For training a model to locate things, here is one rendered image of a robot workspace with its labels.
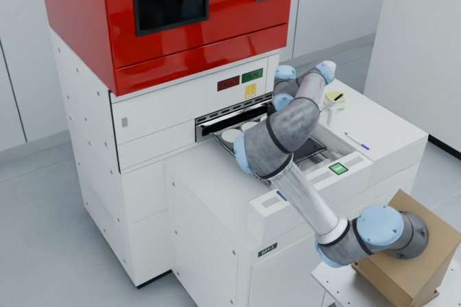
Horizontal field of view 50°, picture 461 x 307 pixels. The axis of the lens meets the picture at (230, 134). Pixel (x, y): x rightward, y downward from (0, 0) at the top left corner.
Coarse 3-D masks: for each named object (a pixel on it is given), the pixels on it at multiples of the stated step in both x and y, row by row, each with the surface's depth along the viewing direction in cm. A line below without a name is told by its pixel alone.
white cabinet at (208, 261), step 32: (192, 192) 202; (384, 192) 216; (192, 224) 213; (192, 256) 226; (224, 256) 195; (256, 256) 181; (288, 256) 195; (192, 288) 241; (224, 288) 206; (256, 288) 193; (288, 288) 209; (320, 288) 228
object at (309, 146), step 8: (248, 120) 230; (256, 120) 230; (232, 128) 224; (240, 128) 224; (216, 136) 219; (224, 144) 215; (232, 144) 214; (304, 144) 216; (312, 144) 216; (296, 152) 211; (304, 152) 211; (312, 152) 211
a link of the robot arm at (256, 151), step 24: (264, 120) 135; (240, 144) 136; (264, 144) 132; (264, 168) 135; (288, 168) 138; (288, 192) 140; (312, 192) 142; (312, 216) 143; (336, 216) 147; (336, 240) 144; (336, 264) 149
